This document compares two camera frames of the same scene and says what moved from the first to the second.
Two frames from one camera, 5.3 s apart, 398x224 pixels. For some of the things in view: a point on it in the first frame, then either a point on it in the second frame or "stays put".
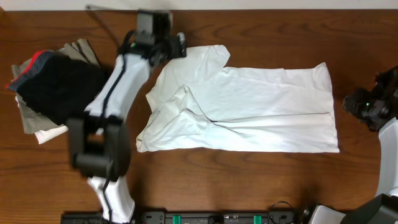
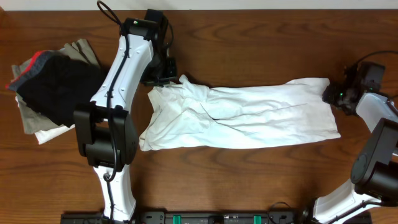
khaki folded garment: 35,122 stays put
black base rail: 193,217 stays put
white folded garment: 43,135 stays put
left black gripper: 175,45 to 162,79
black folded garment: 56,87 stays put
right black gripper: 352,102 to 329,94
